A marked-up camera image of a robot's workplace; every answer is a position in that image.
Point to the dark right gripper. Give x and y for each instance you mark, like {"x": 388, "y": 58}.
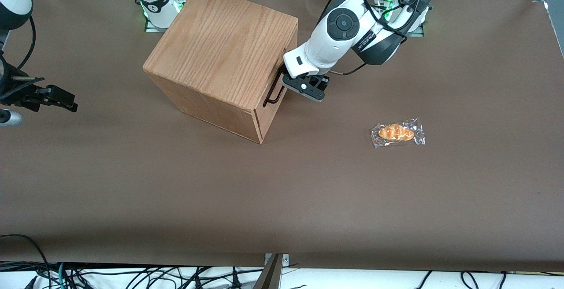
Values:
{"x": 13, "y": 90}

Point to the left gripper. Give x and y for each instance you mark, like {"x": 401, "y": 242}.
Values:
{"x": 322, "y": 85}

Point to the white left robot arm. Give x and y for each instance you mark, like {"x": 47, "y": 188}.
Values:
{"x": 326, "y": 42}

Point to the wooden drawer cabinet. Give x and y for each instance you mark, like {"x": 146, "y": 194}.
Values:
{"x": 220, "y": 46}

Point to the bread roll in clear wrapper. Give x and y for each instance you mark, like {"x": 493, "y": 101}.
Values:
{"x": 396, "y": 132}

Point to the brown slanted bar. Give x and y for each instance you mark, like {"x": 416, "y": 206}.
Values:
{"x": 269, "y": 278}

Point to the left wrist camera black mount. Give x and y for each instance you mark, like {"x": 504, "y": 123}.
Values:
{"x": 310, "y": 88}

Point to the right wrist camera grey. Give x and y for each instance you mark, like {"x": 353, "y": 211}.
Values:
{"x": 9, "y": 118}

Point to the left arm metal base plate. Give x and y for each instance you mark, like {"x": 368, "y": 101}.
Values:
{"x": 416, "y": 33}

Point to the metal table edge bracket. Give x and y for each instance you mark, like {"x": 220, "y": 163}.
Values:
{"x": 285, "y": 260}

